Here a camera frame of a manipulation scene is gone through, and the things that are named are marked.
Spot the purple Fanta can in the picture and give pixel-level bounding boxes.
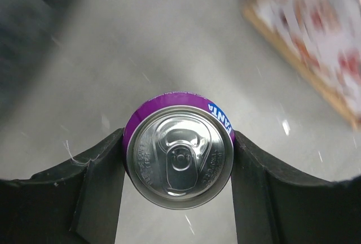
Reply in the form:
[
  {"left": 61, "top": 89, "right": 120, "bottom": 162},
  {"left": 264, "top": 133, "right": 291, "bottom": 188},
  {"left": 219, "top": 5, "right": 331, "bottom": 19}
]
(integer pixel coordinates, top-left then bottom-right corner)
[{"left": 122, "top": 91, "right": 235, "bottom": 210}]

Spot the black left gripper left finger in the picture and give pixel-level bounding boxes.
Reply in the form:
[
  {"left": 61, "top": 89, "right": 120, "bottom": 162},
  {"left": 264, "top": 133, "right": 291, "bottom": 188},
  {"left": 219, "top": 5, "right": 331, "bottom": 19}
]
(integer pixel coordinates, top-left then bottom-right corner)
[{"left": 1, "top": 129, "right": 125, "bottom": 243}]

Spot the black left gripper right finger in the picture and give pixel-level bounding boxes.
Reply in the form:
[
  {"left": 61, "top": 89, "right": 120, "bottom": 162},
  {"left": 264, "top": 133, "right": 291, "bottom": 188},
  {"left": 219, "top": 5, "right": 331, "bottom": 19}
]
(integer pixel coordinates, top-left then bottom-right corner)
[{"left": 231, "top": 132, "right": 360, "bottom": 243}]

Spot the brown canvas tote bag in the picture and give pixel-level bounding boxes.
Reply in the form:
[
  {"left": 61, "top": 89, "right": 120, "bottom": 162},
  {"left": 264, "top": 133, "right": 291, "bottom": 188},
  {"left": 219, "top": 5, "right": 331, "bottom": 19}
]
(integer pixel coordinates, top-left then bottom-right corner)
[{"left": 243, "top": 0, "right": 360, "bottom": 129}]

